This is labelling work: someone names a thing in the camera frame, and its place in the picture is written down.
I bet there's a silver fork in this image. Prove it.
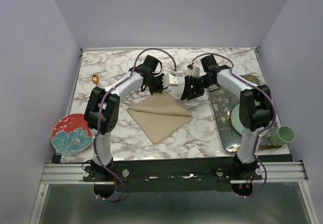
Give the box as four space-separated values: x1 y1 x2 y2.
84 92 90 101

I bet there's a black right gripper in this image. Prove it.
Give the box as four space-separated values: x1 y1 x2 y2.
180 75 214 100

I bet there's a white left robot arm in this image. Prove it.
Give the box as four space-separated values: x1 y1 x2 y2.
84 55 165 181

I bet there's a black mounting base plate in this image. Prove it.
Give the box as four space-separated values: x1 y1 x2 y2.
83 157 262 197

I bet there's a mint green cup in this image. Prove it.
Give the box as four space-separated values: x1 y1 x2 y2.
270 126 296 147

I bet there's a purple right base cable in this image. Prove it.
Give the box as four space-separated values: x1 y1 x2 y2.
236 155 268 200

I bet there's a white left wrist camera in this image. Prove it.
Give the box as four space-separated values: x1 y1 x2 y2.
163 73 179 88

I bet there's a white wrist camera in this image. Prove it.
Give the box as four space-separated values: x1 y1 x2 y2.
191 66 200 78
163 73 179 88

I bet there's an aluminium frame rail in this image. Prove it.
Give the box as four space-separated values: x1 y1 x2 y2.
40 162 308 185

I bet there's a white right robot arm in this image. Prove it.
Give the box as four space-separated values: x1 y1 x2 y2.
181 53 277 180

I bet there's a mint green plate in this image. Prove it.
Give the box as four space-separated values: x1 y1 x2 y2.
231 104 244 135

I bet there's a gold spoon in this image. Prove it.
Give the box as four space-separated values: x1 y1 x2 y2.
91 75 99 87

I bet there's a red and blue round plate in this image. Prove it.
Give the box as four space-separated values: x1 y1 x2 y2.
51 114 93 155

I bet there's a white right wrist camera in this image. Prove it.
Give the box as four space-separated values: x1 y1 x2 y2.
191 66 200 78

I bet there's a beige linen napkin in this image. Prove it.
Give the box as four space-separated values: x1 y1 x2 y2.
128 91 193 145

